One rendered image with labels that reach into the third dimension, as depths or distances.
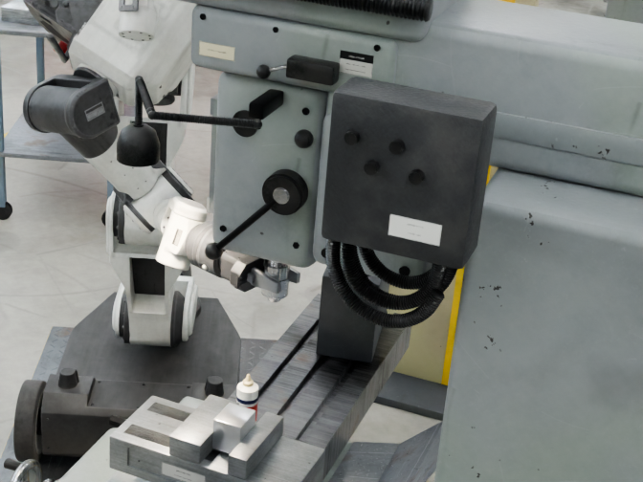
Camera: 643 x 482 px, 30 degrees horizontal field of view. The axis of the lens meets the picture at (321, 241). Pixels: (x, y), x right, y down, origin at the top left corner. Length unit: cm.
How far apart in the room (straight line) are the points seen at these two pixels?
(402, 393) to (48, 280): 150
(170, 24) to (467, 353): 93
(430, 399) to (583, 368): 234
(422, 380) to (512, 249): 250
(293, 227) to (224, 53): 30
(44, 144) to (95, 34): 288
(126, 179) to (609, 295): 110
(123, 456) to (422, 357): 211
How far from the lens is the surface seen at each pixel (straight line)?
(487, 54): 174
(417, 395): 408
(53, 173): 571
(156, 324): 302
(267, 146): 190
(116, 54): 233
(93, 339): 322
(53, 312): 453
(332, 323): 249
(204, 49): 188
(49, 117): 234
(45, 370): 342
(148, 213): 245
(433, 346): 409
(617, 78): 171
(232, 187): 196
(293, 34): 181
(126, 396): 295
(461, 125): 149
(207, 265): 216
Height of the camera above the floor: 221
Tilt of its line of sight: 25 degrees down
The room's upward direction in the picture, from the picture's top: 5 degrees clockwise
